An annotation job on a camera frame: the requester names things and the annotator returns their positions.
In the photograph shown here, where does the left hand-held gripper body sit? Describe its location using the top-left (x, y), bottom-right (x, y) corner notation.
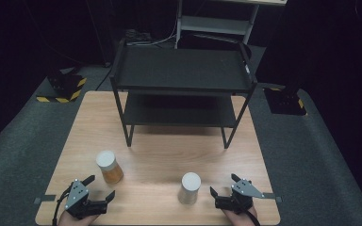
top-left (63, 178), bottom-right (109, 220)

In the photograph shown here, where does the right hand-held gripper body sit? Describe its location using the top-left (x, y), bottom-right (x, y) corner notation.
top-left (214, 178), bottom-right (266, 216)

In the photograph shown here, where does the orange spice jar white lid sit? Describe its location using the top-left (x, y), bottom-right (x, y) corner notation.
top-left (95, 149), bottom-right (124, 186)

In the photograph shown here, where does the white jar with white lid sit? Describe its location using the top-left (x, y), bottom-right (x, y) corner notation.
top-left (177, 171), bottom-right (203, 206)

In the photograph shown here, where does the black two-tier shelf rack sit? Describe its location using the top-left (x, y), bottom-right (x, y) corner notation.
top-left (108, 37), bottom-right (259, 151)

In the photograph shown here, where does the person's left hand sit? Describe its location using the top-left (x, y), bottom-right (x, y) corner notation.
top-left (57, 209), bottom-right (101, 226)

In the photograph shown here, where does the person's right hand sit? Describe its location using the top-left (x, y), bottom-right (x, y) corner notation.
top-left (221, 204), bottom-right (259, 226)

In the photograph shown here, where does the grey tape strip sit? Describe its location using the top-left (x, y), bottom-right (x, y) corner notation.
top-left (262, 192), bottom-right (284, 203)
top-left (33, 194), bottom-right (58, 205)

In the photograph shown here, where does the black stand base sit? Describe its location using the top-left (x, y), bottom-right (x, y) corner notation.
top-left (262, 84), bottom-right (308, 117)

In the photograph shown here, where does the yellow-black striped stand base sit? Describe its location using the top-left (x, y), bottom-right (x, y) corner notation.
top-left (36, 67), bottom-right (89, 105)

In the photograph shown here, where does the black power strip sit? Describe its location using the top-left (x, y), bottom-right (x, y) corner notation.
top-left (124, 28), bottom-right (155, 47)

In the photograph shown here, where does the grey metal stand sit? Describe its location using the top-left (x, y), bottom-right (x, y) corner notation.
top-left (173, 0), bottom-right (288, 50)

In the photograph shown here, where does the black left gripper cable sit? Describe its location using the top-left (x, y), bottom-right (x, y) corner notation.
top-left (52, 185), bottom-right (74, 226)

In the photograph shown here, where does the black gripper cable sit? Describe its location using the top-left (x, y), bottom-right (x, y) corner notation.
top-left (52, 185), bottom-right (74, 226)
top-left (244, 209), bottom-right (262, 226)

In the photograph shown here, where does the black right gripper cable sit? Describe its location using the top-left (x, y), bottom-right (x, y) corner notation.
top-left (244, 209), bottom-right (262, 226)

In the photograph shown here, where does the white cable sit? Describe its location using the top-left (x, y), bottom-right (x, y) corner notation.
top-left (128, 17), bottom-right (179, 47)

